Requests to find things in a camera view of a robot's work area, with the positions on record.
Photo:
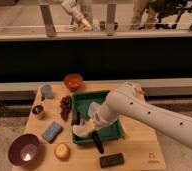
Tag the orange bowl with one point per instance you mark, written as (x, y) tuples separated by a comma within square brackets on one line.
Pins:
[(73, 81)]

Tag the dark brush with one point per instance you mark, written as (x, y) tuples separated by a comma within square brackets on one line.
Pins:
[(77, 122)]

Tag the small metal can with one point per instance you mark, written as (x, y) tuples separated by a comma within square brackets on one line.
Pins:
[(38, 112)]

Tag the blue sponge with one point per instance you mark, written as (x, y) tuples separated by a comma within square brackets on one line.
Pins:
[(52, 132)]

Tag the green plastic tray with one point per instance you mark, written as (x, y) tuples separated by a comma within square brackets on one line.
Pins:
[(81, 103)]

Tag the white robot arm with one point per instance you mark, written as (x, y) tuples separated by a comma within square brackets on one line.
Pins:
[(124, 100)]

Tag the white paper cup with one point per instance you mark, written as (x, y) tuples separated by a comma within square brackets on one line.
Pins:
[(80, 130)]

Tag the wooden table board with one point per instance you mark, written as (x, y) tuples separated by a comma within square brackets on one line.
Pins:
[(139, 145)]

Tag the bunch of dark grapes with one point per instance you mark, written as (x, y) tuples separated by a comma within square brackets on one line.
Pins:
[(66, 106)]

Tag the grey blue cup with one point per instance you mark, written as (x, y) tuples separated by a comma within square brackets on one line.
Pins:
[(47, 92)]

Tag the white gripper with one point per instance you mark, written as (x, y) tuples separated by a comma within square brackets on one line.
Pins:
[(97, 121)]

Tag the black rectangular block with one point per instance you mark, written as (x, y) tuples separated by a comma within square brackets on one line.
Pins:
[(111, 160)]

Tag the purple bowl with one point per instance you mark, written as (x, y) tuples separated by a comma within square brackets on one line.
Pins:
[(24, 150)]

